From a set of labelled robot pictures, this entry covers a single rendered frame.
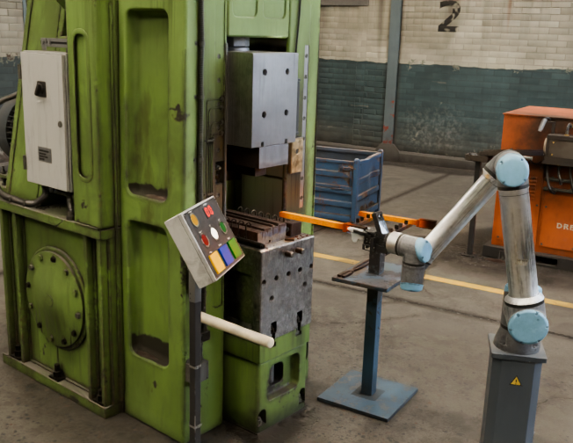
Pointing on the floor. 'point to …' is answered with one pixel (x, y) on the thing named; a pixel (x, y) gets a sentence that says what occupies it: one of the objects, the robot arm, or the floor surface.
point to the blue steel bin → (346, 183)
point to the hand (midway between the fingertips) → (351, 226)
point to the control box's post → (194, 357)
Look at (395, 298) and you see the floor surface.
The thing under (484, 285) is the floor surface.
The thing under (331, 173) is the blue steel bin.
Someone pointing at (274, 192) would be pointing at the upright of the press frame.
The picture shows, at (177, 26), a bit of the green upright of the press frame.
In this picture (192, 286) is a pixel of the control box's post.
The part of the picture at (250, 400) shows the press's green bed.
